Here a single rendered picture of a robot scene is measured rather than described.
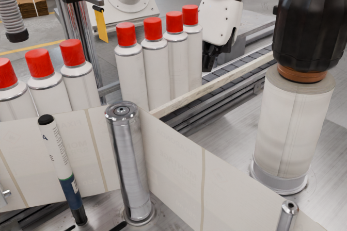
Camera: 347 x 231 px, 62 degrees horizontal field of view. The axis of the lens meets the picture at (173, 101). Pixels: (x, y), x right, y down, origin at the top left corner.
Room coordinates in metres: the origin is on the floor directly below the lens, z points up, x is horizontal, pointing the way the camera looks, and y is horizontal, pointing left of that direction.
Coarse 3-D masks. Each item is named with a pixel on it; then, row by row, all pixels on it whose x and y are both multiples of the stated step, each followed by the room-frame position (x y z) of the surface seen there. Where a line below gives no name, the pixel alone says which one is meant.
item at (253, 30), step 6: (264, 24) 0.81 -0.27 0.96; (270, 24) 0.83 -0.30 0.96; (246, 30) 0.77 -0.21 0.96; (252, 30) 0.77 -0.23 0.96; (258, 30) 0.79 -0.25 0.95; (240, 36) 0.74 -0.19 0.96; (246, 36) 0.76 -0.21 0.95; (114, 84) 0.51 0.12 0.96; (102, 90) 0.49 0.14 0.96; (108, 90) 0.49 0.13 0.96; (114, 90) 0.50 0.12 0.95
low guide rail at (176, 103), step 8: (264, 56) 0.70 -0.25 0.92; (272, 56) 0.71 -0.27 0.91; (248, 64) 0.66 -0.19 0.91; (256, 64) 0.67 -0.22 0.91; (232, 72) 0.62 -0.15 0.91; (240, 72) 0.63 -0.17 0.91; (216, 80) 0.58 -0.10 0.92; (224, 80) 0.59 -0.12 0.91; (200, 88) 0.55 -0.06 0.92; (208, 88) 0.56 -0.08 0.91; (216, 88) 0.58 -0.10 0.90; (184, 96) 0.52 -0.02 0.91; (192, 96) 0.53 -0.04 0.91; (200, 96) 0.55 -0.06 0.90; (168, 104) 0.49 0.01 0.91; (176, 104) 0.50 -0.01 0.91; (184, 104) 0.52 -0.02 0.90; (152, 112) 0.47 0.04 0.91; (160, 112) 0.48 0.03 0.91; (168, 112) 0.49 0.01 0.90
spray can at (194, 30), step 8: (184, 8) 0.58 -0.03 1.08; (192, 8) 0.58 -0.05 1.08; (184, 16) 0.58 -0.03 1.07; (192, 16) 0.58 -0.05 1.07; (184, 24) 0.58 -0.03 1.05; (192, 24) 0.58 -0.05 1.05; (192, 32) 0.57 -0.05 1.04; (200, 32) 0.58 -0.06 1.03; (192, 40) 0.57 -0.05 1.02; (200, 40) 0.58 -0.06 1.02; (192, 48) 0.57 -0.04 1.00; (200, 48) 0.58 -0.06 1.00; (192, 56) 0.57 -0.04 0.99; (200, 56) 0.58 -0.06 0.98; (192, 64) 0.57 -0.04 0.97; (200, 64) 0.58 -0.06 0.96; (192, 72) 0.57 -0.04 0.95; (200, 72) 0.58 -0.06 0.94; (192, 80) 0.57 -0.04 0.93; (200, 80) 0.58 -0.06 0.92; (192, 88) 0.57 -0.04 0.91
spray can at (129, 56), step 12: (120, 24) 0.50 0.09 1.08; (132, 24) 0.50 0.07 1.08; (120, 36) 0.48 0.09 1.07; (132, 36) 0.49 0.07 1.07; (120, 48) 0.48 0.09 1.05; (132, 48) 0.48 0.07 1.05; (120, 60) 0.48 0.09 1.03; (132, 60) 0.48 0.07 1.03; (120, 72) 0.48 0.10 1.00; (132, 72) 0.47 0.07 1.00; (144, 72) 0.49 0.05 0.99; (120, 84) 0.49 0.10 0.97; (132, 84) 0.47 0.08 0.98; (144, 84) 0.49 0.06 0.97; (132, 96) 0.47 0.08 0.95; (144, 96) 0.48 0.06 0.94; (144, 108) 0.48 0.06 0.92
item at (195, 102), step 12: (264, 48) 0.83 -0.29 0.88; (240, 60) 0.75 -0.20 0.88; (252, 60) 0.75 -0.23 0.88; (216, 72) 0.69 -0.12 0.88; (228, 72) 0.68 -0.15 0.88; (252, 72) 0.68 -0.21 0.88; (228, 84) 0.62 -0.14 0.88; (204, 96) 0.57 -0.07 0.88; (180, 108) 0.53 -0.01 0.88; (168, 120) 0.49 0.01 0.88
